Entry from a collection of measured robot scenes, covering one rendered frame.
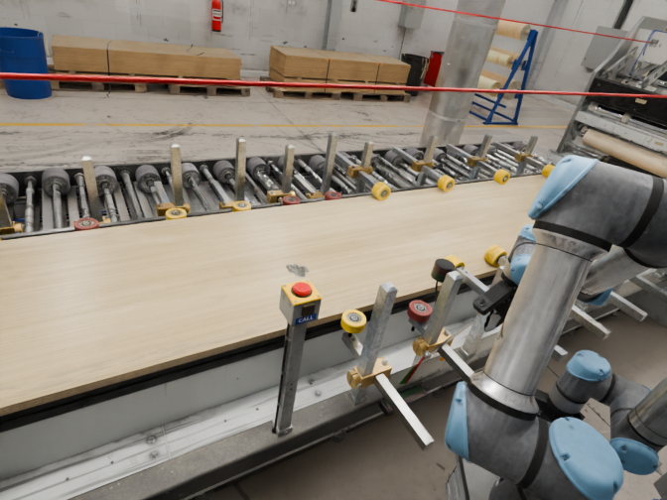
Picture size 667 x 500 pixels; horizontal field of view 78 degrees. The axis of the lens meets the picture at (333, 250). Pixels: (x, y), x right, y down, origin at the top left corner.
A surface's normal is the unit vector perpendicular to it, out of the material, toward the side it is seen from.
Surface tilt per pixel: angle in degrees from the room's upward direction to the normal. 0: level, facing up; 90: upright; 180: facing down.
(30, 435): 90
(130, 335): 0
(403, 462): 0
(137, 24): 90
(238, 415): 0
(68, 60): 90
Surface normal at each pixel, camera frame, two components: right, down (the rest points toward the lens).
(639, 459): -0.50, 0.42
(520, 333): -0.62, -0.13
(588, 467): 0.26, -0.77
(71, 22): 0.43, 0.56
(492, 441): -0.31, 0.00
